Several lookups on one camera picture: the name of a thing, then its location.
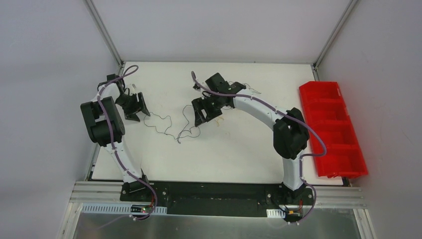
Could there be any thin dark blue wire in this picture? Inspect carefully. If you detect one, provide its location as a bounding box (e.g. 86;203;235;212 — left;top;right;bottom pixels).
229;81;262;96

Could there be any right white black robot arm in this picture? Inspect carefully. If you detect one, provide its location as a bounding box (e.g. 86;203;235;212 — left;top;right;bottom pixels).
191;72;310;204

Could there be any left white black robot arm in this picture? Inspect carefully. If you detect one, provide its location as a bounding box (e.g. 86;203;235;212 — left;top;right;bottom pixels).
80;74;155;203

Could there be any red plastic bin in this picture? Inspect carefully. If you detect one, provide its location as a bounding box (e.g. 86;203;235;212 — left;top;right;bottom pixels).
299;81;368;179

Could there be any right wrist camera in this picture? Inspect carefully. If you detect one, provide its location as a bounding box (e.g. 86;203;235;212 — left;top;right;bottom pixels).
193;83;206;92

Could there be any aluminium frame rail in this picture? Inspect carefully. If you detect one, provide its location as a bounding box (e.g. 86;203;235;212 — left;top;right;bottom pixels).
70;181;367;209

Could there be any left white cable duct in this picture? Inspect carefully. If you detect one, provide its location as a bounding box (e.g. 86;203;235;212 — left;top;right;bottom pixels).
81;203;167;216

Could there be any white cable duct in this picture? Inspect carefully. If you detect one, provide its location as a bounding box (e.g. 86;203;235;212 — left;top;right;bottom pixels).
266;209;286;219
81;203;167;216

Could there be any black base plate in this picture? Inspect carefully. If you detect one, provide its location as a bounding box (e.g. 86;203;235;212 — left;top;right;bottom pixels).
120;181;315;218

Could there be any right white cable duct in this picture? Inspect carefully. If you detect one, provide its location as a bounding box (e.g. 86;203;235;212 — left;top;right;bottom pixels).
266;209;286;219

